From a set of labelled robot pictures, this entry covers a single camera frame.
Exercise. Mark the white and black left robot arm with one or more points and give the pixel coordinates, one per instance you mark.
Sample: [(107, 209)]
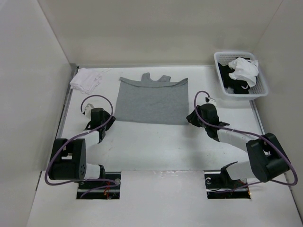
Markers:
[(68, 158)]

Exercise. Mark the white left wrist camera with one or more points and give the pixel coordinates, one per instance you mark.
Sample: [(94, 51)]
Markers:
[(87, 110)]

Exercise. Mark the metal table edge rail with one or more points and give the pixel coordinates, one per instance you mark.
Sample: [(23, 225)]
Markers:
[(74, 70)]

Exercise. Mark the grey tank top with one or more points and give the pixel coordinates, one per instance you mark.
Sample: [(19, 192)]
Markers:
[(152, 101)]

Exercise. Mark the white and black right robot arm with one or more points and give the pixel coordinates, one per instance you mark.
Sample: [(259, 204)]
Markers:
[(266, 158)]

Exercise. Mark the folded white tank top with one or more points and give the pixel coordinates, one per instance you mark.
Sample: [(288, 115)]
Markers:
[(86, 80)]

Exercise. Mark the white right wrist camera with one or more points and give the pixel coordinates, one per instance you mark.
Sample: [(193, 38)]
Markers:
[(210, 100)]

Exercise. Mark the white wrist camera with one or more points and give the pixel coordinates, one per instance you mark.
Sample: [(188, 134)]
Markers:
[(210, 100), (87, 110)]

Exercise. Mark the black garment in basket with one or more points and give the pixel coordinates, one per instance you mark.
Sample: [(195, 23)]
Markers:
[(238, 86)]

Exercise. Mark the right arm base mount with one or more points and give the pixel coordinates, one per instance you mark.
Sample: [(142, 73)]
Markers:
[(220, 187)]

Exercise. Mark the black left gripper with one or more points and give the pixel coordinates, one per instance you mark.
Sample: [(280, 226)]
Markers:
[(110, 123)]

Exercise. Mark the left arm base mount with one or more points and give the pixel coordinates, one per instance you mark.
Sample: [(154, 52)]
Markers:
[(104, 190)]

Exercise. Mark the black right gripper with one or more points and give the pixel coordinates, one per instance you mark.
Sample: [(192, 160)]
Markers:
[(191, 118)]

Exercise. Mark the crumpled white tank top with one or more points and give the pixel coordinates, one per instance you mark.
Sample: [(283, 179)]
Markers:
[(246, 70)]

